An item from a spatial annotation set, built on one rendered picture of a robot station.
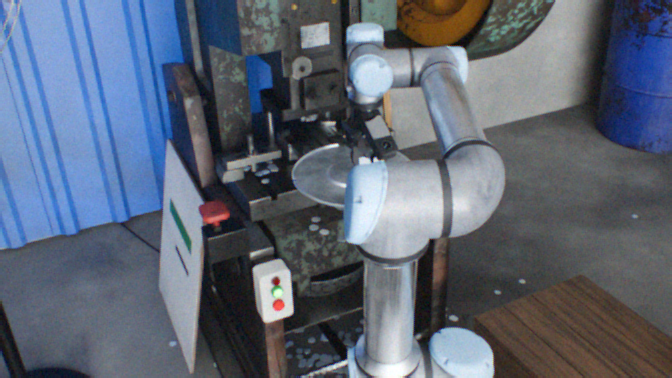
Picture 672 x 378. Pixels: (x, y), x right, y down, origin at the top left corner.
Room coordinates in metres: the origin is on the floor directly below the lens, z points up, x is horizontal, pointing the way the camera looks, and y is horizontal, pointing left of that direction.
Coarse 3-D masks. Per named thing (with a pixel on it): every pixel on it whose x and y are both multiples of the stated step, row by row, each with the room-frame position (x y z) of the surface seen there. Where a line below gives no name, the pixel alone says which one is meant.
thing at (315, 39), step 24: (288, 0) 1.57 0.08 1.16; (312, 0) 1.59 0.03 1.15; (336, 0) 1.61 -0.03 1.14; (312, 24) 1.59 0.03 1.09; (336, 24) 1.61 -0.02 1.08; (312, 48) 1.59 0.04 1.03; (336, 48) 1.61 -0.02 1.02; (312, 72) 1.59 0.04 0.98; (336, 72) 1.58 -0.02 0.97; (288, 96) 1.57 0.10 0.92; (312, 96) 1.54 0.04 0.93; (336, 96) 1.58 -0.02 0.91
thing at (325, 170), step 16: (336, 144) 1.56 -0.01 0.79; (304, 160) 1.49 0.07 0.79; (320, 160) 1.49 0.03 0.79; (336, 160) 1.48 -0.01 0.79; (400, 160) 1.47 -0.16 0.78; (304, 176) 1.41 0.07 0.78; (320, 176) 1.41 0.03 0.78; (336, 176) 1.40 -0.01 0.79; (304, 192) 1.33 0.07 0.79; (320, 192) 1.34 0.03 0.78; (336, 192) 1.34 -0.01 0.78
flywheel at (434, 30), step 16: (400, 0) 1.91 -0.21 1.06; (416, 0) 1.87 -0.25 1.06; (432, 0) 1.80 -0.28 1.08; (448, 0) 1.73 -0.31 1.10; (464, 0) 1.67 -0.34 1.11; (480, 0) 1.55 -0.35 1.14; (400, 16) 1.88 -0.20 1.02; (416, 16) 1.82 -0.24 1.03; (432, 16) 1.78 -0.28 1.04; (448, 16) 1.71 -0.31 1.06; (464, 16) 1.60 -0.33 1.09; (480, 16) 1.55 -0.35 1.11; (416, 32) 1.80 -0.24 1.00; (432, 32) 1.73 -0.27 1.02; (448, 32) 1.66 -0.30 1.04; (464, 32) 1.60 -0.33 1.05
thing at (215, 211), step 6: (204, 204) 1.34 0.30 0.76; (210, 204) 1.34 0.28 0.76; (216, 204) 1.34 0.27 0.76; (222, 204) 1.34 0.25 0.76; (198, 210) 1.33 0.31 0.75; (204, 210) 1.32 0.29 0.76; (210, 210) 1.32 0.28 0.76; (216, 210) 1.32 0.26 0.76; (222, 210) 1.32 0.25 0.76; (228, 210) 1.32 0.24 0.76; (204, 216) 1.29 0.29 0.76; (210, 216) 1.29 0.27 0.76; (216, 216) 1.29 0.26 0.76; (222, 216) 1.30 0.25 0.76; (228, 216) 1.31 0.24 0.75; (210, 222) 1.29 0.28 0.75; (216, 222) 1.32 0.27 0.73
